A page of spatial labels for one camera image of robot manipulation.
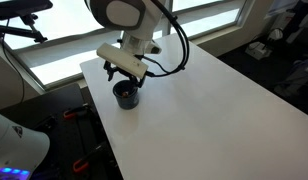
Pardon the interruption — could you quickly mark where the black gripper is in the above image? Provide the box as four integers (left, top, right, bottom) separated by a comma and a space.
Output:
103, 60, 148, 89

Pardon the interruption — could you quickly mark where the dark teal speckled mug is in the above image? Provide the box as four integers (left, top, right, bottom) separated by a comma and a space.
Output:
112, 79, 141, 110

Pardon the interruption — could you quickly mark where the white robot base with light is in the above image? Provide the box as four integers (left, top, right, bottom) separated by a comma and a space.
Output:
0, 110, 51, 180

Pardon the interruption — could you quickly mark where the black robot cart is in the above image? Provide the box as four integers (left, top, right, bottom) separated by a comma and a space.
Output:
0, 83, 125, 180

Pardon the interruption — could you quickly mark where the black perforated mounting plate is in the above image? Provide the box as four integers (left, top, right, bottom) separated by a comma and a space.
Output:
33, 106, 123, 180

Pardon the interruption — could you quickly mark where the white floor device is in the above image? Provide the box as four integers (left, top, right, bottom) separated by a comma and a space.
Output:
244, 41, 272, 61

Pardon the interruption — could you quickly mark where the round white object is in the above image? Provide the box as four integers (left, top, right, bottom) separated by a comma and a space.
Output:
267, 27, 286, 43

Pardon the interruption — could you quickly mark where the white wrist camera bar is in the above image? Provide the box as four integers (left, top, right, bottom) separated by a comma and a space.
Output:
96, 42, 150, 80

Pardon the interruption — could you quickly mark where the black clamp orange handle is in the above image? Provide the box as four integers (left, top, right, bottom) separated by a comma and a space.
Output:
72, 142, 110, 174
62, 103, 91, 121

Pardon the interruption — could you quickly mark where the large window white frame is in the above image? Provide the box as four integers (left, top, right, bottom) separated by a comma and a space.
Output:
3, 0, 258, 89

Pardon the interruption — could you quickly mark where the black articulated camera stand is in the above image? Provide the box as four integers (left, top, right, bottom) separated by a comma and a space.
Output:
0, 13, 49, 44

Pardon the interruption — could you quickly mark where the black camera device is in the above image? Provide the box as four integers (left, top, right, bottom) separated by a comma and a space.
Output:
0, 0, 54, 21

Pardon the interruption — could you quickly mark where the thin black hanging cable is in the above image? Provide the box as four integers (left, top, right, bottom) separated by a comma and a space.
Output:
0, 19, 27, 105

